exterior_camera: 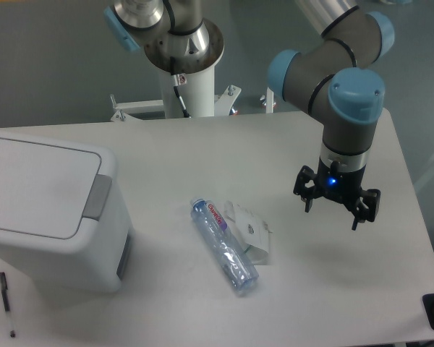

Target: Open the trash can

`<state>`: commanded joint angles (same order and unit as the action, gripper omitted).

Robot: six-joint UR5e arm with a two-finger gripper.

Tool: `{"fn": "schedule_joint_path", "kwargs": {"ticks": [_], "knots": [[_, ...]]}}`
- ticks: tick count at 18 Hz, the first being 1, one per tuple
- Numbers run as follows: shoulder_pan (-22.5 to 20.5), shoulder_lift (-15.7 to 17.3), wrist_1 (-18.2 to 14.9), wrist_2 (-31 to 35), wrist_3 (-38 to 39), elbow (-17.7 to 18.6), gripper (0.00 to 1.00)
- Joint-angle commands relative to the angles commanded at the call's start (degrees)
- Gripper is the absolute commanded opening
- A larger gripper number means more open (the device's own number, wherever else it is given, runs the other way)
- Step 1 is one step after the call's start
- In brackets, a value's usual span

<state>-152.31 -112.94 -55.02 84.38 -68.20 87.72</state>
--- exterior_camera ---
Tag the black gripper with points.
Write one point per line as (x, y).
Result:
(344, 188)

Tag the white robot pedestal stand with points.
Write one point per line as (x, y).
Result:
(186, 70)

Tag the white plastic trash can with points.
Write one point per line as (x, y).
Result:
(63, 218)

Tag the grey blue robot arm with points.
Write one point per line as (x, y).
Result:
(332, 84)

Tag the crumpled white paper packaging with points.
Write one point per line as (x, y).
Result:
(250, 230)

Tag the clear plastic water bottle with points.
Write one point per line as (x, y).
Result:
(223, 245)

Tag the black pen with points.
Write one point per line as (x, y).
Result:
(7, 307)

